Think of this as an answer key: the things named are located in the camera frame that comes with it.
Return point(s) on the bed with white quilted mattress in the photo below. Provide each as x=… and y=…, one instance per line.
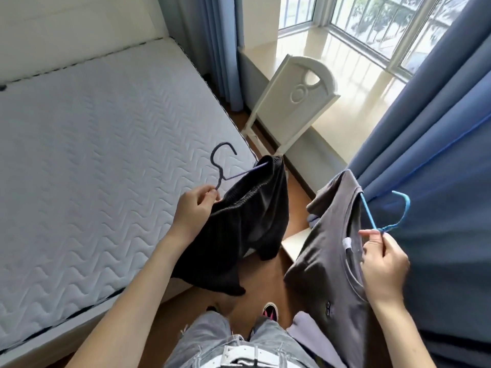
x=96, y=168

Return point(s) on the person's right black shoe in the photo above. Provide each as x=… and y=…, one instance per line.
x=270, y=311

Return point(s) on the grey-brown t-shirt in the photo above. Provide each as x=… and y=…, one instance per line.
x=326, y=264

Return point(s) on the person's black shoe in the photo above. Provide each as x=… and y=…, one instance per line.
x=212, y=308
x=270, y=311

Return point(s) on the white carved chair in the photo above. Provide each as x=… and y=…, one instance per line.
x=284, y=111

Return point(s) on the black long pants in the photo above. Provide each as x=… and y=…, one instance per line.
x=245, y=218

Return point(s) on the person's left hand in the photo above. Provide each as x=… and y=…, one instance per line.
x=193, y=214

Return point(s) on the white stool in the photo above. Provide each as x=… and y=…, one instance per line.
x=295, y=243

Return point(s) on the person's left forearm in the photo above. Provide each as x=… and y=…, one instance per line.
x=130, y=302

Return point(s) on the person's white belt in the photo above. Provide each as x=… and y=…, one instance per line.
x=238, y=354

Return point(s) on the white window sill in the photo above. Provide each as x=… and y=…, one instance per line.
x=345, y=95

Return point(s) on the blue curtain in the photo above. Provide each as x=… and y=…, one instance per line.
x=218, y=45
x=441, y=187

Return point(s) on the person's right forearm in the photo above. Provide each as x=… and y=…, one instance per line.
x=402, y=333

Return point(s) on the white padded headboard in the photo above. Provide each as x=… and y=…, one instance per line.
x=76, y=30

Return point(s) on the person's left black shoe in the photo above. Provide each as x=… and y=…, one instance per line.
x=212, y=308

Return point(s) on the person's right hand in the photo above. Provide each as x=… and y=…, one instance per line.
x=383, y=268

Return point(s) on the person's grey trousers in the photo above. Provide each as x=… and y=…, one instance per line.
x=203, y=337

